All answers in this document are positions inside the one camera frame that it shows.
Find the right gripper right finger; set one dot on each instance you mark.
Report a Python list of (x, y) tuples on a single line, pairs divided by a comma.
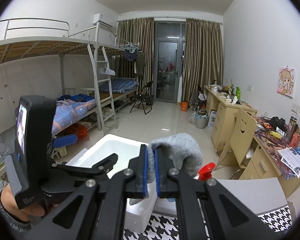
[(167, 183)]

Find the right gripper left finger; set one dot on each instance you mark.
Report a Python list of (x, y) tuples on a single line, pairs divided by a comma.
[(129, 183)]

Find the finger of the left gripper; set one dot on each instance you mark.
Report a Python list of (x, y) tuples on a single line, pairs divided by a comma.
[(64, 141)]

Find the grey fuzzy sock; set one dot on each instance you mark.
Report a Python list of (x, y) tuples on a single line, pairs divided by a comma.
[(181, 148)]

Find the left hand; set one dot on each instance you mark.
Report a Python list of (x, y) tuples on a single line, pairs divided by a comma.
[(9, 204)]

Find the blue plaid quilt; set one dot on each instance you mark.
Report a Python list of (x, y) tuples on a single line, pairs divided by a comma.
[(69, 112)]

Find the white foam box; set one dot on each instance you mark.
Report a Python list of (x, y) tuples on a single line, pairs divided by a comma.
[(138, 215)]

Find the white lotion pump bottle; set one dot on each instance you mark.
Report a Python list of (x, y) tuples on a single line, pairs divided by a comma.
[(205, 172)]

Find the houndstooth table mat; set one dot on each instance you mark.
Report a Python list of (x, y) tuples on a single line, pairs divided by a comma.
[(162, 226)]

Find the metal bucket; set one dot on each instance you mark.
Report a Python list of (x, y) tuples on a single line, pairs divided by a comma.
[(201, 120)]

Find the orange stool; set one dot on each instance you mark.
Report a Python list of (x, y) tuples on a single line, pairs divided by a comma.
[(184, 106)]

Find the wooden smiley chair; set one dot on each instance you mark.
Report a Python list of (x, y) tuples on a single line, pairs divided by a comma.
[(239, 143)]

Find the metal bunk bed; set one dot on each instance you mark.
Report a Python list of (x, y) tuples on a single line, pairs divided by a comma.
[(40, 56)]

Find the black folding chair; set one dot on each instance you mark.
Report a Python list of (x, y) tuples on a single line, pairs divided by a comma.
[(144, 98)]

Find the green bottle on desk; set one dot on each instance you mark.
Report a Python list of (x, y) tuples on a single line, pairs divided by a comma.
[(238, 93)]

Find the light wooden desk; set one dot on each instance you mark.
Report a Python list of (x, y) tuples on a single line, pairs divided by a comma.
[(265, 161)]

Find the white printed paper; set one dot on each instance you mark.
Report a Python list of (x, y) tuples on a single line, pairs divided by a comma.
[(291, 159)]

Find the right brown curtain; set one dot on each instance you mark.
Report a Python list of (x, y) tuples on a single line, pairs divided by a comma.
[(203, 60)]

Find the brown curtain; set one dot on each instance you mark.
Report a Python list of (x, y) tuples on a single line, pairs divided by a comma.
[(203, 60), (136, 62)]

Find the white air conditioner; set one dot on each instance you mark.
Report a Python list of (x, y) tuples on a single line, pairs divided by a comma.
[(103, 19)]

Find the left brown curtain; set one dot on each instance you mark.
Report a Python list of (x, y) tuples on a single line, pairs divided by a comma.
[(136, 62)]

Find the glass balcony door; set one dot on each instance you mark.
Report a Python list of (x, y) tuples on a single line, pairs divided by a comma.
[(168, 60)]

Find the anime girl wall poster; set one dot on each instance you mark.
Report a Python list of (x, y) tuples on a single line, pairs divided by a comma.
[(286, 81)]

